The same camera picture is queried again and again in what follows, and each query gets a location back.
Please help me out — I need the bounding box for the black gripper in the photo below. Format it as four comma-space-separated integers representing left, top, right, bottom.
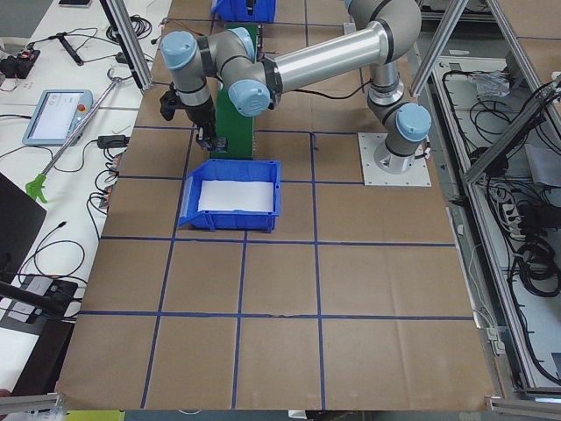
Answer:
186, 101, 216, 149

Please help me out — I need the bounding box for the red mushroom push button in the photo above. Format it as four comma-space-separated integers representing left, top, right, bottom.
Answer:
210, 137, 228, 153

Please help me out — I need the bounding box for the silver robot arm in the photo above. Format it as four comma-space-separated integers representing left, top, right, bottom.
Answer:
160, 1, 431, 158

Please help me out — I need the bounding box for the green conveyor belt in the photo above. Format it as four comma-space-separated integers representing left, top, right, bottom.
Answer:
208, 23, 264, 161

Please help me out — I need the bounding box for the white foam pad left bin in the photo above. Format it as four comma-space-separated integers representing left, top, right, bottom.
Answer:
198, 181, 274, 212

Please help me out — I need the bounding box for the left blue plastic bin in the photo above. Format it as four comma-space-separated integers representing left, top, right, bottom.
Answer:
178, 159, 281, 232

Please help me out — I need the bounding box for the blue plastic bin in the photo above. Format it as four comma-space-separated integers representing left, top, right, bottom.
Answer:
178, 159, 281, 232
210, 0, 277, 23

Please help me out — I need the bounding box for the black power adapter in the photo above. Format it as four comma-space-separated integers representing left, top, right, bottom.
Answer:
96, 134, 130, 149

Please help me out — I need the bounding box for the right blue plastic bin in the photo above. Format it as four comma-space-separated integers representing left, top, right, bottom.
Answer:
210, 0, 277, 23

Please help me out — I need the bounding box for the teach pendant tablet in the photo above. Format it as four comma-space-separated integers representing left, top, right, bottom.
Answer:
22, 89, 93, 146

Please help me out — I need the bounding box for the silver reacher grabber tool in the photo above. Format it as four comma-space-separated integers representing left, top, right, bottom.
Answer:
25, 68, 130, 203

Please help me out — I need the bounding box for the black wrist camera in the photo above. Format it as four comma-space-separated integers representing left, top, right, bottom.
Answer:
160, 86, 179, 121

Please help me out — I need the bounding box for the aluminium frame post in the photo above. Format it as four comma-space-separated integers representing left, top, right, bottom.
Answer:
100, 0, 153, 91

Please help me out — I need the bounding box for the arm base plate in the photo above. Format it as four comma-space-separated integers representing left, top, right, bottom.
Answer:
358, 132, 431, 188

